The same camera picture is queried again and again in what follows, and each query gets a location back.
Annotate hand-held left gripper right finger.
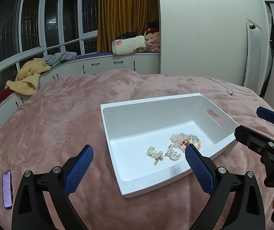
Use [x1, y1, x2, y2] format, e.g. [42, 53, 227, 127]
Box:
[185, 144, 267, 230]

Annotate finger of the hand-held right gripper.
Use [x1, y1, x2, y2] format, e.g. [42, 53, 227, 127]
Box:
[234, 125, 274, 173]
[256, 106, 274, 137]

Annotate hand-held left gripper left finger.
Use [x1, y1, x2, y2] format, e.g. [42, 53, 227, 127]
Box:
[12, 144, 94, 230]

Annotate pearl earrings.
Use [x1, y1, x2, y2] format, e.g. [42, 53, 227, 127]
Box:
[167, 144, 182, 161]

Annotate flower bead bracelet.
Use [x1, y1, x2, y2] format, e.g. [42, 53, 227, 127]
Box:
[170, 132, 203, 153]

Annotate pearl cluster earring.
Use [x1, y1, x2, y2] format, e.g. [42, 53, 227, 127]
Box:
[147, 146, 163, 157]

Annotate white plastic storage box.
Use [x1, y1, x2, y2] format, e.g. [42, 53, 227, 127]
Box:
[100, 92, 240, 199]

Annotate pink fleece blanket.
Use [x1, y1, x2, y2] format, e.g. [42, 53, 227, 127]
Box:
[0, 69, 274, 230]

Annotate white door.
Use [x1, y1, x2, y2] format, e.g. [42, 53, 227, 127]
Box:
[244, 17, 263, 94]

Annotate purple smartphone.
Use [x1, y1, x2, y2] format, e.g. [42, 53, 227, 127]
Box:
[2, 170, 13, 210]

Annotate yellow fleece blanket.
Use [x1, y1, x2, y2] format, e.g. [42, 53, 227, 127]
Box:
[6, 58, 51, 96]

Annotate white window seat cabinet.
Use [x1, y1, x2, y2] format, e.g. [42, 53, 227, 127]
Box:
[0, 53, 160, 146]

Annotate grey clothes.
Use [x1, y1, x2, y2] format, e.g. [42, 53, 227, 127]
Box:
[43, 51, 77, 67]

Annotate purple seat cushion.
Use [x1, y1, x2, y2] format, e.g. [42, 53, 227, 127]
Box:
[75, 51, 115, 60]

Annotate pink folded blankets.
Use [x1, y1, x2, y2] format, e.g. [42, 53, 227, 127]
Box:
[145, 31, 160, 53]

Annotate white flowered folded blanket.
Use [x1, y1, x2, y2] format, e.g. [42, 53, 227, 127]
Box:
[112, 35, 147, 55]

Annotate dark clothes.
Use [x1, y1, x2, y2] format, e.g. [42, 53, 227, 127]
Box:
[116, 32, 137, 39]

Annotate white framed bay window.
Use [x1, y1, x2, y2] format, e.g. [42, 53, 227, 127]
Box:
[0, 0, 99, 77]

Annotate wide mustard curtain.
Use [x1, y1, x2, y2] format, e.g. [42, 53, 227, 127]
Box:
[97, 0, 159, 53]

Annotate white charging cable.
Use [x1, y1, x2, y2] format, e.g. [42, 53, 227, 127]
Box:
[206, 77, 256, 97]

